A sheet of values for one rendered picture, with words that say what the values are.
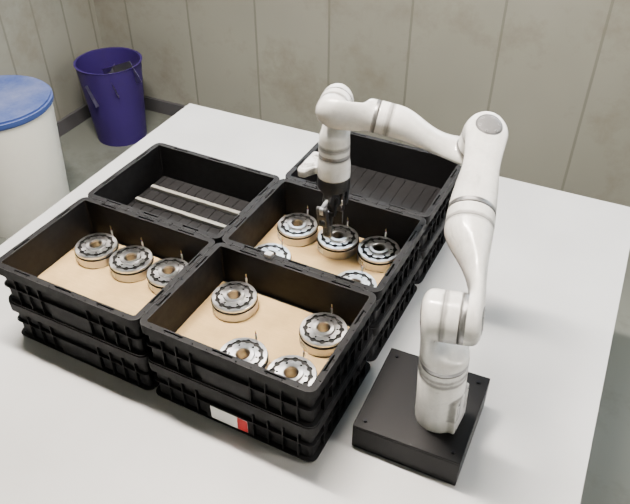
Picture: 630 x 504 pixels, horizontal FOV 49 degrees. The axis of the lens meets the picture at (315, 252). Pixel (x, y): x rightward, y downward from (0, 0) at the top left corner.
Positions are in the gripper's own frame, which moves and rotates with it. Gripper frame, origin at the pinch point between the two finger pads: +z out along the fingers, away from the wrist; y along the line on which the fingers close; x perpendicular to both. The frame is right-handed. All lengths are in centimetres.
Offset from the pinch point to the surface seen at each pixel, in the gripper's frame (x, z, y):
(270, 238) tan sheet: 16.8, 8.8, -1.2
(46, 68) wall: 222, 52, 125
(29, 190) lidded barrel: 165, 66, 48
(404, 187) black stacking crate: -5.6, 8.9, 35.8
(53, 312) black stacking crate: 46, 7, -47
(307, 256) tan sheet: 5.1, 8.9, -3.5
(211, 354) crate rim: 3.1, -0.5, -48.5
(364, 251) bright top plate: -8.0, 6.0, 0.9
